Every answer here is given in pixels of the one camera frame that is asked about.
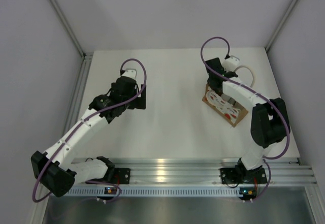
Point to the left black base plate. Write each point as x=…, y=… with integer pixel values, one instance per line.
x=121, y=176

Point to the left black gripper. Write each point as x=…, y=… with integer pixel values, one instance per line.
x=139, y=103

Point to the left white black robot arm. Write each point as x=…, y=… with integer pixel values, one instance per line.
x=54, y=168

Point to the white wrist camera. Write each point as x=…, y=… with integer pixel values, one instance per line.
x=231, y=63
x=129, y=73

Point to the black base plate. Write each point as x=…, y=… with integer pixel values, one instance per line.
x=121, y=176
x=238, y=176

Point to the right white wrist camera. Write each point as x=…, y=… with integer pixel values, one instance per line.
x=231, y=63

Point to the left aluminium frame post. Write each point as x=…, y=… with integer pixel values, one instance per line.
x=68, y=29

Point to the slotted cable duct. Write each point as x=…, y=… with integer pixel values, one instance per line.
x=149, y=191

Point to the jute watermelon canvas bag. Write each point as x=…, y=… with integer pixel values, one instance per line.
x=224, y=105

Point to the aluminium frame post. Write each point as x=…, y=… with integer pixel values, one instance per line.
x=290, y=8
x=68, y=29

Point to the aluminium mounting rail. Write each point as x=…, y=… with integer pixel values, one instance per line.
x=206, y=171

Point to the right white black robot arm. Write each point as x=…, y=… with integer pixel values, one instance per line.
x=269, y=127

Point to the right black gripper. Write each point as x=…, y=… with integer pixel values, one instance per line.
x=226, y=71

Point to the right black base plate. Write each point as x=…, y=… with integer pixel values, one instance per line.
x=238, y=176

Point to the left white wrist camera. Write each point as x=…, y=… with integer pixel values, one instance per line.
x=129, y=73

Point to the right aluminium frame post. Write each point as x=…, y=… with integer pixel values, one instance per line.
x=290, y=8

